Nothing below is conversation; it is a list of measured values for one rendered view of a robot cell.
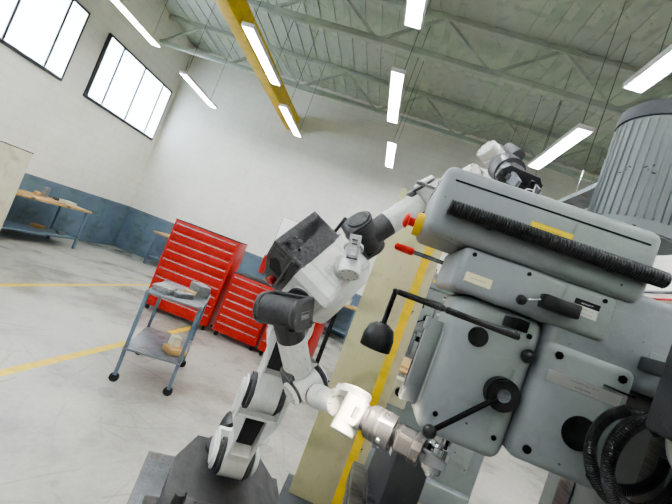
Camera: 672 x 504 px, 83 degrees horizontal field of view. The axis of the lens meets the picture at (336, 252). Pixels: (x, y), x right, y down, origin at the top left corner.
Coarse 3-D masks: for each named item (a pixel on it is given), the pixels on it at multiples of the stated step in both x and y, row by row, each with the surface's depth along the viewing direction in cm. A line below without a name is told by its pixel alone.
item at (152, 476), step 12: (156, 456) 187; (168, 456) 190; (144, 468) 175; (156, 468) 178; (168, 468) 181; (144, 480) 168; (156, 480) 171; (276, 480) 204; (132, 492) 159; (144, 492) 161; (156, 492) 164; (276, 492) 194
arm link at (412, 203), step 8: (432, 176) 134; (416, 184) 137; (408, 192) 139; (416, 192) 139; (408, 200) 136; (416, 200) 135; (392, 208) 136; (400, 208) 135; (408, 208) 135; (416, 208) 136; (424, 208) 136; (392, 216) 135; (400, 216) 135; (416, 216) 137; (392, 224) 134; (400, 224) 136
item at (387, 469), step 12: (384, 456) 132; (396, 456) 122; (372, 468) 138; (384, 468) 128; (396, 468) 122; (408, 468) 122; (420, 468) 122; (372, 480) 134; (384, 480) 124; (396, 480) 122; (408, 480) 122; (420, 480) 122; (384, 492) 121; (396, 492) 122; (408, 492) 122; (420, 492) 122
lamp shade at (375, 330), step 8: (368, 328) 86; (376, 328) 84; (384, 328) 84; (368, 336) 84; (376, 336) 84; (384, 336) 84; (392, 336) 85; (368, 344) 84; (376, 344) 83; (384, 344) 83; (392, 344) 85; (384, 352) 84
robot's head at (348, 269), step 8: (344, 248) 118; (352, 248) 114; (360, 248) 116; (344, 256) 114; (360, 256) 114; (336, 264) 118; (344, 264) 111; (352, 264) 110; (360, 264) 113; (344, 272) 111; (352, 272) 110; (352, 280) 114
